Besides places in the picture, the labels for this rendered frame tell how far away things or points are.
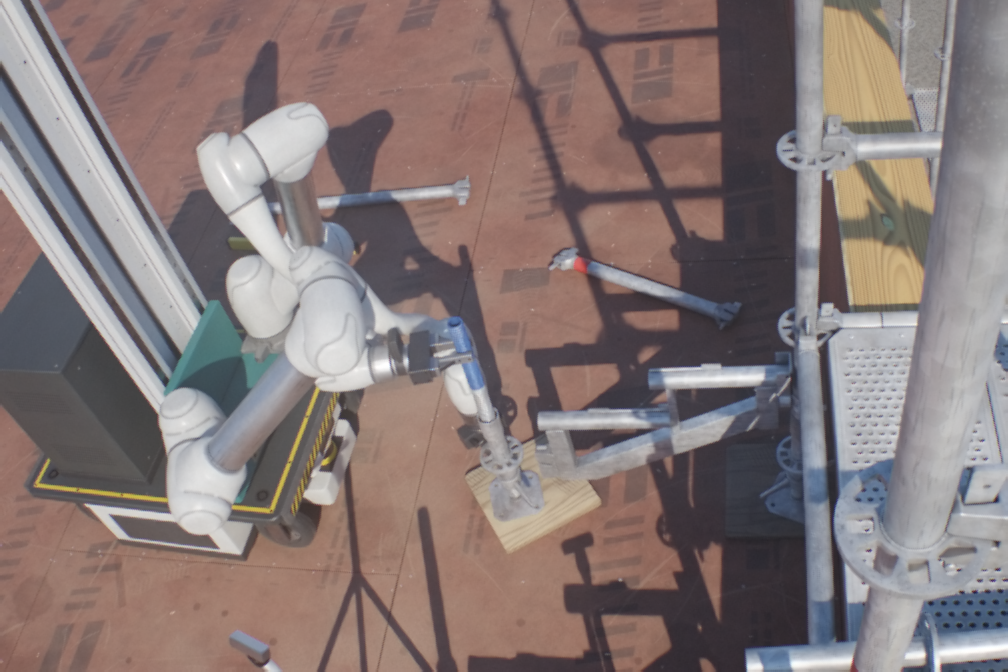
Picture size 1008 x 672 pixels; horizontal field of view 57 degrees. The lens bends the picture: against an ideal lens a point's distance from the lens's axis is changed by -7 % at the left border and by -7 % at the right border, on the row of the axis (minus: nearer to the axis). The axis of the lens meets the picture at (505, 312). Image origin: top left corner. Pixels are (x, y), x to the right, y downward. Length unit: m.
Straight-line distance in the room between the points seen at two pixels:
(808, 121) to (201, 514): 1.61
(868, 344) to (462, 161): 2.30
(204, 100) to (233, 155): 2.84
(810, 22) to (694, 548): 1.55
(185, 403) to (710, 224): 1.94
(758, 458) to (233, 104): 3.20
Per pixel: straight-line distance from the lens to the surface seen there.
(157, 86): 5.51
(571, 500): 2.86
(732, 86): 4.23
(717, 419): 2.48
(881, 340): 2.19
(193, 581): 3.14
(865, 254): 2.46
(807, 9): 1.70
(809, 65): 1.76
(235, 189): 2.34
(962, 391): 0.62
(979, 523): 0.77
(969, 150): 0.50
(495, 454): 2.68
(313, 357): 2.08
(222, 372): 2.91
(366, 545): 2.96
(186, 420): 2.54
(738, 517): 2.78
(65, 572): 3.42
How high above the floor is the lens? 2.41
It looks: 45 degrees down
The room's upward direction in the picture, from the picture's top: 16 degrees counter-clockwise
